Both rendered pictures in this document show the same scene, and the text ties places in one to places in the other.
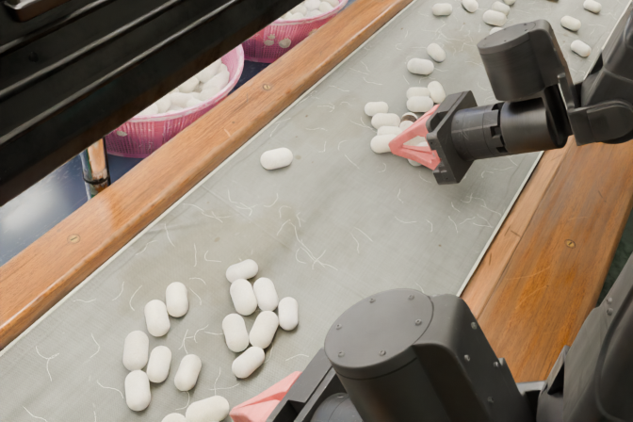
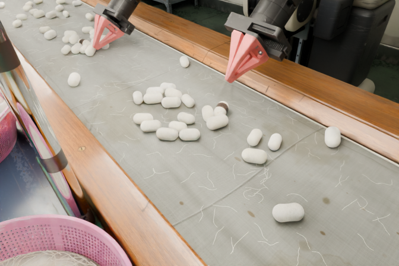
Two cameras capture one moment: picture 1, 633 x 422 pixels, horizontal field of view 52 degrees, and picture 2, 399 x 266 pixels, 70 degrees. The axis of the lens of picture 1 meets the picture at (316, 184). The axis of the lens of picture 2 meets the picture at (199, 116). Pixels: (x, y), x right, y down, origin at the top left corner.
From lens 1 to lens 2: 0.46 m
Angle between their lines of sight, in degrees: 47
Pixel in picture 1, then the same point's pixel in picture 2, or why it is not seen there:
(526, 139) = not seen: outside the picture
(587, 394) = not seen: outside the picture
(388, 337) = not seen: outside the picture
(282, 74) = not seen: hidden behind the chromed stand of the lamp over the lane
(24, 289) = (108, 170)
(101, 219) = (73, 137)
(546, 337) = (206, 33)
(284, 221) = (114, 85)
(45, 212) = (15, 208)
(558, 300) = (193, 28)
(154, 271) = (118, 129)
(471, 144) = (126, 9)
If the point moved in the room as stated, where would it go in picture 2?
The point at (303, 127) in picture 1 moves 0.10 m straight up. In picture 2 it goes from (57, 72) to (40, 30)
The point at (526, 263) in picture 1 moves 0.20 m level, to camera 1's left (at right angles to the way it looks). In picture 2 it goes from (175, 30) to (131, 64)
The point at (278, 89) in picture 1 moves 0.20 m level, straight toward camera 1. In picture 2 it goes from (27, 69) to (107, 81)
